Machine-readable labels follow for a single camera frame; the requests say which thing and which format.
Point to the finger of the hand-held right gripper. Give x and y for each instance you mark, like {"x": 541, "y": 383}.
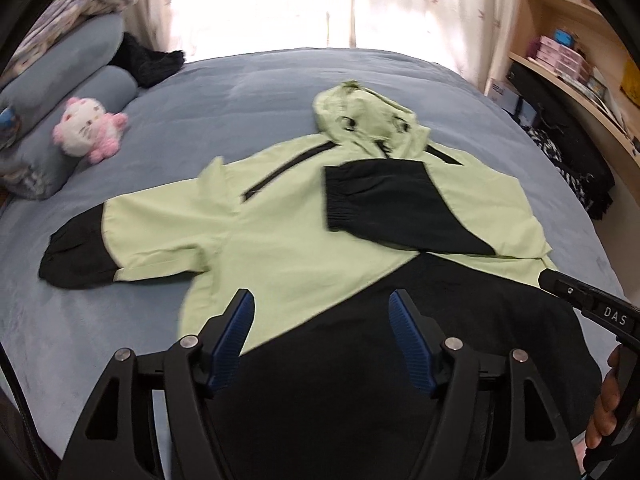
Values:
{"x": 590, "y": 305}

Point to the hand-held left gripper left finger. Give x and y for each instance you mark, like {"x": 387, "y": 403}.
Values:
{"x": 232, "y": 332}

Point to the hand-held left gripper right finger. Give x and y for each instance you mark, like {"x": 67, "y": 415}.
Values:
{"x": 411, "y": 332}

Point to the green and black hooded jacket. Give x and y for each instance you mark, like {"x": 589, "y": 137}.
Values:
{"x": 300, "y": 220}

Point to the person's right hand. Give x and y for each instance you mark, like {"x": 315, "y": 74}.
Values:
{"x": 605, "y": 405}

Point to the black and white patterned cloth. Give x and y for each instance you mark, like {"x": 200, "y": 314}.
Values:
{"x": 555, "y": 160}

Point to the black bag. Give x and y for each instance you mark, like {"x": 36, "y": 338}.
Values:
{"x": 560, "y": 110}

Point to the yellow packet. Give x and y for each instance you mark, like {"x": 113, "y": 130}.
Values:
{"x": 631, "y": 82}

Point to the white cardboard box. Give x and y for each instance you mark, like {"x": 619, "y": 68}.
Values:
{"x": 500, "y": 94}

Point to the blue-grey bed blanket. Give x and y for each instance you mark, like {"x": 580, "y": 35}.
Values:
{"x": 250, "y": 90}

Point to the stack of pink boxes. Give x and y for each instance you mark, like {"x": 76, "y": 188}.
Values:
{"x": 560, "y": 57}

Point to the pink and white plush cat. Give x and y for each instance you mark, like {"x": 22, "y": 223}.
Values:
{"x": 87, "y": 127}

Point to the grey-blue pillow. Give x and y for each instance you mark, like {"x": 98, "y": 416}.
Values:
{"x": 45, "y": 160}
{"x": 95, "y": 45}

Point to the black fuzzy cloth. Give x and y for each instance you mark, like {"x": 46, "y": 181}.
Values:
{"x": 150, "y": 62}

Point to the wooden shelf unit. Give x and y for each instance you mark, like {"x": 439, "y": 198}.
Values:
{"x": 595, "y": 20}

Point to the white floral curtain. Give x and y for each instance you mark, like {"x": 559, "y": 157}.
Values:
{"x": 440, "y": 10}

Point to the patterned grey blanket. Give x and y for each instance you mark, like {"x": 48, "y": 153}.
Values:
{"x": 75, "y": 5}

